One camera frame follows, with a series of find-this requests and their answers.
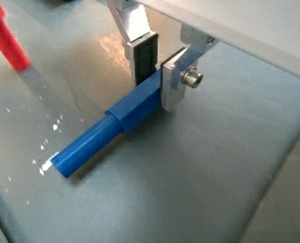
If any blue peg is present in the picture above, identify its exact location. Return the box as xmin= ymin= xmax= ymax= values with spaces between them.
xmin=51 ymin=71 xmax=161 ymax=178

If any red peg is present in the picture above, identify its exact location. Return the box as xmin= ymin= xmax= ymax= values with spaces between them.
xmin=0 ymin=6 xmax=30 ymax=70

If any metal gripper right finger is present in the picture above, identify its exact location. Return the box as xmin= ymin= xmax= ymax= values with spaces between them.
xmin=161 ymin=24 xmax=218 ymax=111

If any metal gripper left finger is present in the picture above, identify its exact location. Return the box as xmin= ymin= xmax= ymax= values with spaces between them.
xmin=107 ymin=0 xmax=159 ymax=85

